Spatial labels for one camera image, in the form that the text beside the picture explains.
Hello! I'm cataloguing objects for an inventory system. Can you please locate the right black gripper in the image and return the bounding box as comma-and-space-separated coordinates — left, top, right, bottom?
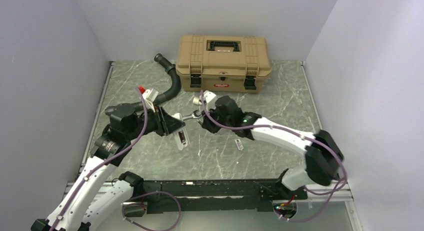
201, 104, 234, 134

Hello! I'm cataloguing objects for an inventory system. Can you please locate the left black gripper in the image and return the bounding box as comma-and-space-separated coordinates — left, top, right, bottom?
125, 103, 186, 141

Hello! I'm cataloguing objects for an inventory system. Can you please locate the white AC remote control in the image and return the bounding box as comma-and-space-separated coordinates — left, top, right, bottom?
172, 113, 190, 151

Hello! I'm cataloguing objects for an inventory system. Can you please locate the white battery cover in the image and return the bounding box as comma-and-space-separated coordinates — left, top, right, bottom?
234, 139, 244, 151

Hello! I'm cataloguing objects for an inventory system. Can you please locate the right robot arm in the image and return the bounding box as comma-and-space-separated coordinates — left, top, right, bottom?
199, 91, 344, 199

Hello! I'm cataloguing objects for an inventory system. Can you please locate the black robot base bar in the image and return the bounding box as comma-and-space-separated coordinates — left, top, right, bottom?
126, 178, 308, 214

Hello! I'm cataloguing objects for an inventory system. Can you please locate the white pipe elbow fitting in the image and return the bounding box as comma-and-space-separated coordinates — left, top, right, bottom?
192, 96, 203, 107

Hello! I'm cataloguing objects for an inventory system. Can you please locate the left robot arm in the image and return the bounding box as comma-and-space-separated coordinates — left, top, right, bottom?
30, 102, 188, 231

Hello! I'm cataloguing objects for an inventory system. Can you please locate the silver combination wrench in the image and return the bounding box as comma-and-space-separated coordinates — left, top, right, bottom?
181, 110, 204, 122

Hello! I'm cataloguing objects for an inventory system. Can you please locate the tan plastic toolbox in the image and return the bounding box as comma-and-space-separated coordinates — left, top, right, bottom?
176, 35, 272, 93

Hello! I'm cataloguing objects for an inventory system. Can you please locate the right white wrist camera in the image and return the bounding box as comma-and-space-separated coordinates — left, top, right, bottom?
202, 90, 217, 106

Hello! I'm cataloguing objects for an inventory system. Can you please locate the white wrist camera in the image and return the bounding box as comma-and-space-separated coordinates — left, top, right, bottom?
202, 90, 217, 106
138, 86, 159, 111

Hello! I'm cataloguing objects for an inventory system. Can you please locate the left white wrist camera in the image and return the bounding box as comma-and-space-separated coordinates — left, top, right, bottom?
138, 86, 159, 111

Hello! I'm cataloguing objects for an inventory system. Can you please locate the black corrugated hose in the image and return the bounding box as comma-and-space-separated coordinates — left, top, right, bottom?
104, 53, 182, 117

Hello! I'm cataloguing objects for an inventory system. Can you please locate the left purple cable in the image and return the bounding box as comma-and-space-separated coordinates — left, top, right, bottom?
47, 87, 182, 231

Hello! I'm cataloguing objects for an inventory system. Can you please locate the purple cable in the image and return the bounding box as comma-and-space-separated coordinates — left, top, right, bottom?
198, 90, 349, 224
47, 87, 182, 231

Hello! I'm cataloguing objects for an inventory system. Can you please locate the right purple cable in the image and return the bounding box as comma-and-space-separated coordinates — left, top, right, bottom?
198, 90, 349, 224

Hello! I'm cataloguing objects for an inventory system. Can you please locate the aluminium frame rail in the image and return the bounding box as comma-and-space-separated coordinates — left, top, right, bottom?
61, 179, 354, 206

